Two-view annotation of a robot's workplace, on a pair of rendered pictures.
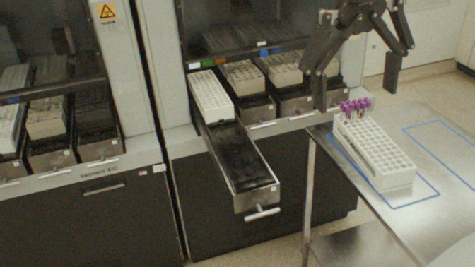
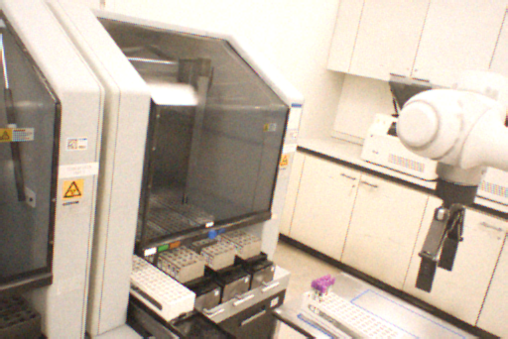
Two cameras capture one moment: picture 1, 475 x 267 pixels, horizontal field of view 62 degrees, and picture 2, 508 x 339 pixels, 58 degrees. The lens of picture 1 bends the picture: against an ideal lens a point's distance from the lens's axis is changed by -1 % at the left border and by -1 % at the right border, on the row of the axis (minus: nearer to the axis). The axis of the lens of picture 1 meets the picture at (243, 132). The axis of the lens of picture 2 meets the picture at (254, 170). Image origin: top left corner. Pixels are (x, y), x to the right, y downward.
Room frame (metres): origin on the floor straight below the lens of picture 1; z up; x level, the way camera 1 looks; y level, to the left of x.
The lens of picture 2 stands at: (0.13, 0.65, 1.59)
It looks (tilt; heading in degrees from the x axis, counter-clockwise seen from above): 15 degrees down; 324
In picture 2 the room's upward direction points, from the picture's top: 10 degrees clockwise
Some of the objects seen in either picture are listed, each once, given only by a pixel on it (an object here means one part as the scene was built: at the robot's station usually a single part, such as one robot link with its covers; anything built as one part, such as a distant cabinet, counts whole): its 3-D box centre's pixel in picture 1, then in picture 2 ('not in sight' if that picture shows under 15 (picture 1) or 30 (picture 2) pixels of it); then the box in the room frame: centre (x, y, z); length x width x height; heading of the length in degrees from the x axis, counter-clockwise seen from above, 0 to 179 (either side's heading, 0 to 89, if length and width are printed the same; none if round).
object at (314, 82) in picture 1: (309, 79); (426, 264); (0.57, -0.11, 1.25); 0.03 x 0.01 x 0.05; 107
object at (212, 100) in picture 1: (209, 96); (150, 286); (1.28, 0.11, 0.83); 0.30 x 0.10 x 0.06; 16
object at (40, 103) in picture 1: (49, 107); not in sight; (1.24, 0.68, 0.85); 0.12 x 0.02 x 0.06; 107
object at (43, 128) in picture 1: (47, 127); not in sight; (1.11, 0.64, 0.85); 0.12 x 0.02 x 0.06; 107
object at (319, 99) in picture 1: (319, 91); (426, 274); (0.57, -0.13, 1.23); 0.03 x 0.01 x 0.07; 17
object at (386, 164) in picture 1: (370, 147); (348, 322); (0.90, -0.36, 0.85); 0.30 x 0.10 x 0.06; 11
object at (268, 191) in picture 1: (224, 134); (187, 331); (1.11, 0.06, 0.78); 0.73 x 0.14 x 0.09; 16
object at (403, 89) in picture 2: not in sight; (420, 126); (2.22, -2.32, 1.22); 0.62 x 0.56 x 0.64; 105
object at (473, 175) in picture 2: not in sight; (461, 167); (0.60, -0.19, 1.44); 0.09 x 0.09 x 0.06
